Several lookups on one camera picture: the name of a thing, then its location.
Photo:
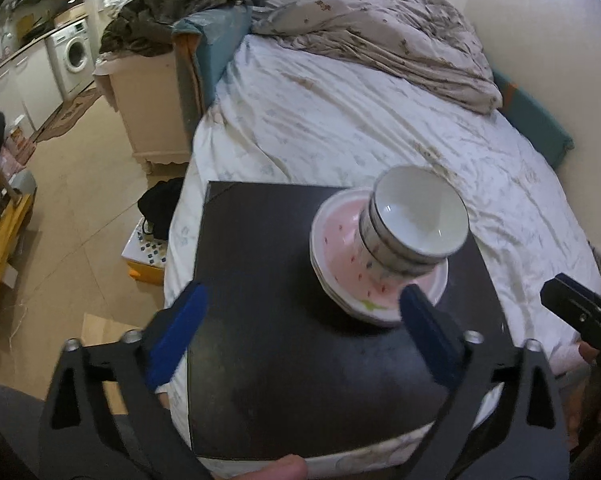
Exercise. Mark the white kitchen cabinets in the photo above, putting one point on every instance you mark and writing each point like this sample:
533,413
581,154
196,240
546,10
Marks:
25,85

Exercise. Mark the cardboard sheet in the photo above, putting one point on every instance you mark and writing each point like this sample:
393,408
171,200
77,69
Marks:
100,330

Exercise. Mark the teal bed side cushion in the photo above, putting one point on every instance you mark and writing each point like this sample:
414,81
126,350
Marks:
535,115

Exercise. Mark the black bag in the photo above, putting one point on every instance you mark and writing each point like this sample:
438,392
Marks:
160,205

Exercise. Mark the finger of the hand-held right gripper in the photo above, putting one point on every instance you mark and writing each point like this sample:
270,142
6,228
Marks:
585,317
588,291

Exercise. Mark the camouflage cloth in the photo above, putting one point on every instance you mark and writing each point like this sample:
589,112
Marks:
165,15

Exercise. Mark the white washing machine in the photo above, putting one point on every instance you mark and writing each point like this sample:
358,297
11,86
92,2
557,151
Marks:
73,55

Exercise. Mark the brown floor rug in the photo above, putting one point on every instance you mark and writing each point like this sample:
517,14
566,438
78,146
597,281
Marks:
68,115

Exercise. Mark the yellow wooden frame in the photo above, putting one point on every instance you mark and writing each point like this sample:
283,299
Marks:
0,260

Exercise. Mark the cream wooden cabinet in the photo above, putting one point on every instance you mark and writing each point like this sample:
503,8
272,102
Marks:
145,110

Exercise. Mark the black board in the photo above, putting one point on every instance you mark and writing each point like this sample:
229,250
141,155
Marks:
260,270

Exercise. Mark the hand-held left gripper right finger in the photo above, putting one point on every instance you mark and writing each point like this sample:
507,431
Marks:
428,332

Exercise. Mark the beige patterned quilt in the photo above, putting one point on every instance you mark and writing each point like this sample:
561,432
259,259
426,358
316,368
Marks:
380,35

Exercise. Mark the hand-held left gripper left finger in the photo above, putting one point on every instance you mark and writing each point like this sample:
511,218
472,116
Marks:
175,337

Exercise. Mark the person's grey trouser leg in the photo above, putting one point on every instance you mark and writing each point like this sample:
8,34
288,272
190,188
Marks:
5,430

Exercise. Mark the person's right hand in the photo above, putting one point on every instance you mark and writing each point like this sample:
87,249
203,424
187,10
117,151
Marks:
580,415

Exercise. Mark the person's left hand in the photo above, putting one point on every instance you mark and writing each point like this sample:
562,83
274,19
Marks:
275,470

